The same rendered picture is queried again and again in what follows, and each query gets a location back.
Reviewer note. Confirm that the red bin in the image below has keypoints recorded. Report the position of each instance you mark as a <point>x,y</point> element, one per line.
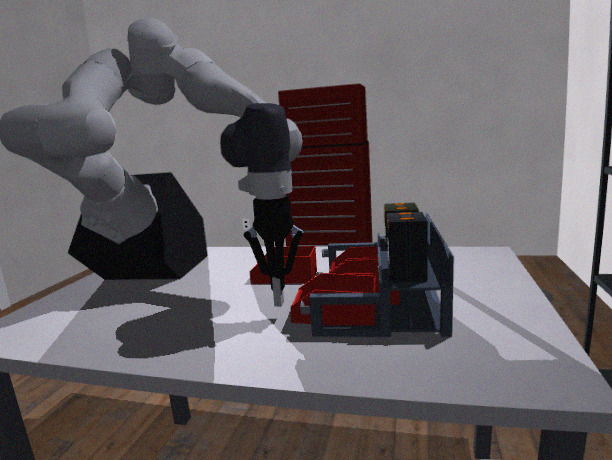
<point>304,267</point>
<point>365,267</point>
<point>337,314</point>
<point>355,253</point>

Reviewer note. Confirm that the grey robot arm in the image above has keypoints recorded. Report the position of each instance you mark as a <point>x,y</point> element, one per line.
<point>55,135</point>

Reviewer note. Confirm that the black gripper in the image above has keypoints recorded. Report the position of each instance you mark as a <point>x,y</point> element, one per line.
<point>273,229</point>

